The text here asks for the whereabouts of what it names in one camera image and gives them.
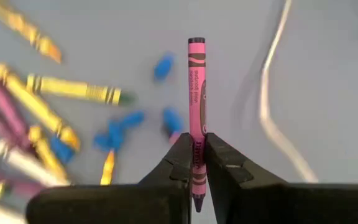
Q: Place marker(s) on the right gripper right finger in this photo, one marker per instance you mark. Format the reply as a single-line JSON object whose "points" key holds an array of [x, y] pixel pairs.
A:
{"points": [[275, 205]]}

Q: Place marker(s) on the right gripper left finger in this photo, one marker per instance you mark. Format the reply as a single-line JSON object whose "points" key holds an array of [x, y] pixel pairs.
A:
{"points": [[135, 205]]}

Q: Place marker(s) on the blue crayon piece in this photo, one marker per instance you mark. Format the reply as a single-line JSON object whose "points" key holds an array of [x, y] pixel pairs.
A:
{"points": [[172, 121], [164, 67], [112, 138], [133, 119], [61, 151]]}

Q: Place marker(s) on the blue-grey table mat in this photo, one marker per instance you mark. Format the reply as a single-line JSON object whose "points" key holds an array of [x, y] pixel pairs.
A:
{"points": [[228, 77]]}

